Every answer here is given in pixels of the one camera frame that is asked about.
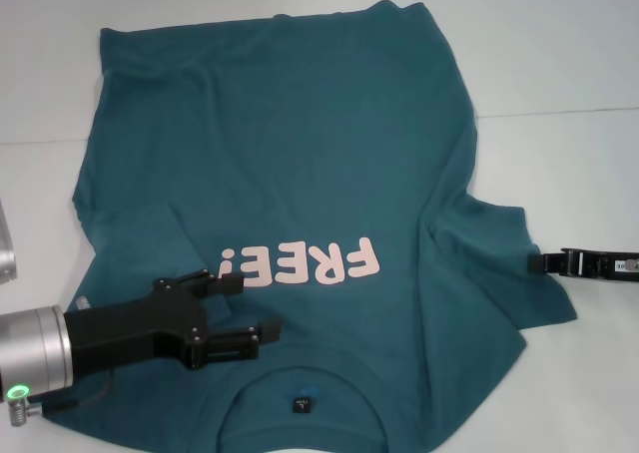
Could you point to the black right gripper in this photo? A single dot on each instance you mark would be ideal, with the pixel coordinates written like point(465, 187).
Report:
point(604, 266)

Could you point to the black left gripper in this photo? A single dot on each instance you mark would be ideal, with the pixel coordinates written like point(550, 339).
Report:
point(130, 330)

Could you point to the teal T-shirt with pink print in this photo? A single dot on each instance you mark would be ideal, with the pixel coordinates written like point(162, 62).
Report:
point(299, 148)

